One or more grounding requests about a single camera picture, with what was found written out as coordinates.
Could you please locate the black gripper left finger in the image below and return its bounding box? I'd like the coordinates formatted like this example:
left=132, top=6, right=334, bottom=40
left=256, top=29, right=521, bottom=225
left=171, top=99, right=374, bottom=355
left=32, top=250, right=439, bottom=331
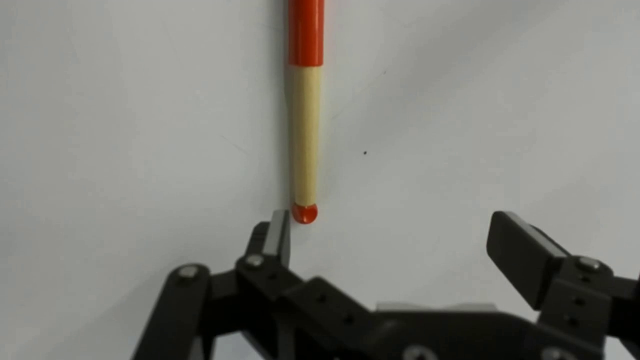
left=132, top=210, right=372, bottom=360

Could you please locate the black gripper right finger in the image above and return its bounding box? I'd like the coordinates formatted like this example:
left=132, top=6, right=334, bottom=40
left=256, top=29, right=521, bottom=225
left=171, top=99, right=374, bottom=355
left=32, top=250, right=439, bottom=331
left=487, top=210, right=640, bottom=360

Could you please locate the orange and beige pen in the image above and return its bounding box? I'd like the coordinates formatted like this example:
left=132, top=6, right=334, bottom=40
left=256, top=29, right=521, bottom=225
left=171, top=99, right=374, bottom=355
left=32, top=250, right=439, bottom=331
left=289, top=0, right=325, bottom=225

